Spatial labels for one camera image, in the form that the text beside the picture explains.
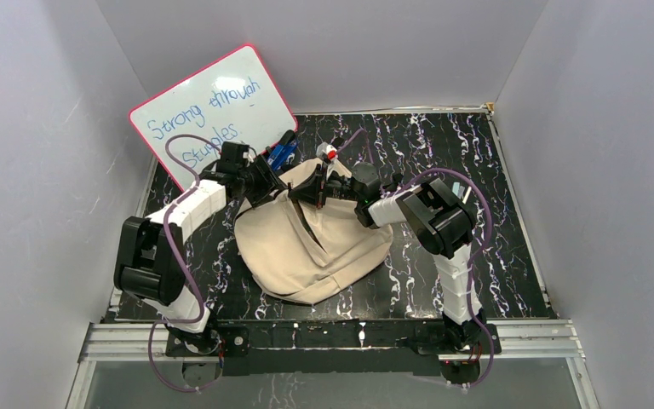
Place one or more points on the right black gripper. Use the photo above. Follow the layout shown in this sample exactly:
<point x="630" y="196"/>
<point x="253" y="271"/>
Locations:
<point x="310" y="191"/>

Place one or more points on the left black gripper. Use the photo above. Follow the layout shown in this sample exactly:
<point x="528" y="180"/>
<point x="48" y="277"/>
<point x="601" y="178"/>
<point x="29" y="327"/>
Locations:
<point x="267" y="182"/>

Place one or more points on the beige backpack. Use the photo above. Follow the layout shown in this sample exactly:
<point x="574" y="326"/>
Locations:
<point x="301" y="254"/>

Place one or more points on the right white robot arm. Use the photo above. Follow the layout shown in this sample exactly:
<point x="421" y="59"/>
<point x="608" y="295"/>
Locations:
<point x="441" y="221"/>

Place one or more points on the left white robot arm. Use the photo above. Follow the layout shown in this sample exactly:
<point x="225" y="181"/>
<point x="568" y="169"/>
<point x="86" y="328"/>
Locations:
<point x="151" y="259"/>

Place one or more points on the pink framed whiteboard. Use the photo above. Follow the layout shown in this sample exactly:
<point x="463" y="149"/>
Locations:
<point x="231" y="99"/>

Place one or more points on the light blue eraser box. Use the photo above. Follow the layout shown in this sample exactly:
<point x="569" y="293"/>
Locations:
<point x="461" y="191"/>

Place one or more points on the black base frame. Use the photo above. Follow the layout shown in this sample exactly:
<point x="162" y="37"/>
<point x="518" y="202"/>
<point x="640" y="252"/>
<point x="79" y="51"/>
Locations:
<point x="421" y="347"/>

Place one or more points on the aluminium rail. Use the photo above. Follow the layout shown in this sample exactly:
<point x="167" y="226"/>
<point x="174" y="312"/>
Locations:
<point x="518" y="339"/>

